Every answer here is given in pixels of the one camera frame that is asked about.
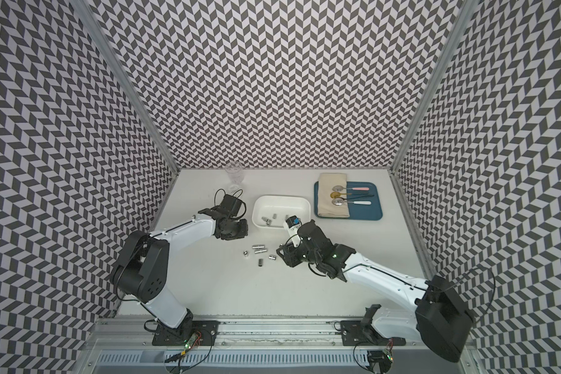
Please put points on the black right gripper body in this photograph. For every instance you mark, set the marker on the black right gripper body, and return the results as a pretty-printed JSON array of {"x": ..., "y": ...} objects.
[{"x": 298, "y": 255}]

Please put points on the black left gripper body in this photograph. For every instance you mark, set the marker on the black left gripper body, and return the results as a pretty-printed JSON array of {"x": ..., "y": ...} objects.
[{"x": 237, "y": 230}]

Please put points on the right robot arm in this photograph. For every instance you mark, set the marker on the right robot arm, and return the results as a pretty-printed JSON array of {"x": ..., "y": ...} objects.
[{"x": 431, "y": 311}]

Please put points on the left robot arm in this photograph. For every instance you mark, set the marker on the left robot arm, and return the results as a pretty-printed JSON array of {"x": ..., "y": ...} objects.
[{"x": 141, "y": 268}]

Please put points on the white plastic storage box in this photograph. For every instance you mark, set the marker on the white plastic storage box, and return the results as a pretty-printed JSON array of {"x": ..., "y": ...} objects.
[{"x": 283, "y": 206}]

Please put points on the clear drinking glass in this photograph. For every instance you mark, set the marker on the clear drinking glass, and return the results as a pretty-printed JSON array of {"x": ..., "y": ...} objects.
[{"x": 235, "y": 172}]

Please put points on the teal tray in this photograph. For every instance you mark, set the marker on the teal tray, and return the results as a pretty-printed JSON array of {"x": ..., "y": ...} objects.
[{"x": 367, "y": 208}]

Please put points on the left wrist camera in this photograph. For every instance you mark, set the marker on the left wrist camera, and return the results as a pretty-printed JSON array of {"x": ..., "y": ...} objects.
[{"x": 232, "y": 206}]

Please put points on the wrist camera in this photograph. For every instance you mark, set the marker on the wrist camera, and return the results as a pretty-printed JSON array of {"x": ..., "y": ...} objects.
[
  {"x": 232, "y": 206},
  {"x": 292, "y": 224}
]

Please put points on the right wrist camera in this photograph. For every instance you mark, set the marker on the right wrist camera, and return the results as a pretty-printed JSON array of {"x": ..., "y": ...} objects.
[{"x": 292, "y": 224}]

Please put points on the white handled spoon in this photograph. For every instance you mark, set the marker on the white handled spoon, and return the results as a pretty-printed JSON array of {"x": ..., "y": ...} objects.
[{"x": 341, "y": 202}]

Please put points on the gold black handled spoon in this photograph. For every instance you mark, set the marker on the gold black handled spoon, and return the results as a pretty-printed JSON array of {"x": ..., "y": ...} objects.
[{"x": 351, "y": 195}]

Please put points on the pink handled spoon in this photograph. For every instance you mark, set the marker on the pink handled spoon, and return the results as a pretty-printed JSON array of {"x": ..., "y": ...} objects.
[{"x": 342, "y": 189}]

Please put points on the metal base rail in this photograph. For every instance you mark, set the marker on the metal base rail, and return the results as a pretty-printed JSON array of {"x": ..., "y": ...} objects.
[{"x": 275, "y": 332}]

